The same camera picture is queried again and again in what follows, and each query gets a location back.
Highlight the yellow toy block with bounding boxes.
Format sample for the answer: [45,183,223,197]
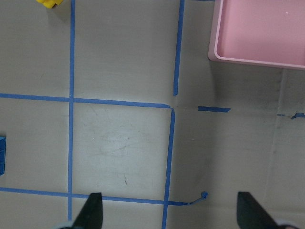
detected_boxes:
[36,0,63,9]

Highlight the blue toy block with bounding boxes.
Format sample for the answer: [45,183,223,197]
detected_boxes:
[0,136,6,176]

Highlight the pink plastic box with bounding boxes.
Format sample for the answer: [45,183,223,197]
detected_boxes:
[208,0,305,70]

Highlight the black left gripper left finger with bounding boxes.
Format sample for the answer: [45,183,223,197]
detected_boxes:
[71,192,103,229]

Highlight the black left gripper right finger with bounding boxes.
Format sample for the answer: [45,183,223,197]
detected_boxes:
[237,191,278,229]

